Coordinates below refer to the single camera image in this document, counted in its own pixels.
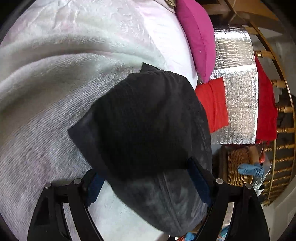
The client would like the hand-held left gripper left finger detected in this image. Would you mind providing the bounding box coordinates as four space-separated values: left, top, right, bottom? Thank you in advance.
26 169 105 241

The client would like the white quilted blanket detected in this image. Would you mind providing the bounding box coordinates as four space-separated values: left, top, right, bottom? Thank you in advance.
0 0 199 241

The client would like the wicker basket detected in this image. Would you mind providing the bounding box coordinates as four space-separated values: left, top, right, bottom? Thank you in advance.
228 147 255 187

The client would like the blue cloth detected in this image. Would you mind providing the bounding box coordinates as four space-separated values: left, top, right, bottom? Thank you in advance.
238 162 265 178

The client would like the pink pillow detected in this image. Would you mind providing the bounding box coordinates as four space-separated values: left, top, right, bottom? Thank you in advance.
176 0 216 84

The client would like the silver insulation panel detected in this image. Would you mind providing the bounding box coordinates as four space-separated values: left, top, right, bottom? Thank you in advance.
199 25 259 145

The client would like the wooden stair railing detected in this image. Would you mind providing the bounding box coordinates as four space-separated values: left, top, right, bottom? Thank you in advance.
225 0 296 207

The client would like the black puffer jacket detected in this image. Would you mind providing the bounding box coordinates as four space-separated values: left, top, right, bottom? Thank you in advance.
68 62 213 234

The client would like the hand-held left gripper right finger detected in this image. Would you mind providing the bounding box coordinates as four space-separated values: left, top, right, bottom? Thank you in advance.
188 157 271 241

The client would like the red cloth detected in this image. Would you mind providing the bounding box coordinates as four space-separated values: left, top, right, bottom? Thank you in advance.
254 56 278 145

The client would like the red pillow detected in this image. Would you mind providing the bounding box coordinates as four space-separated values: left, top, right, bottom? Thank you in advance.
195 77 229 133

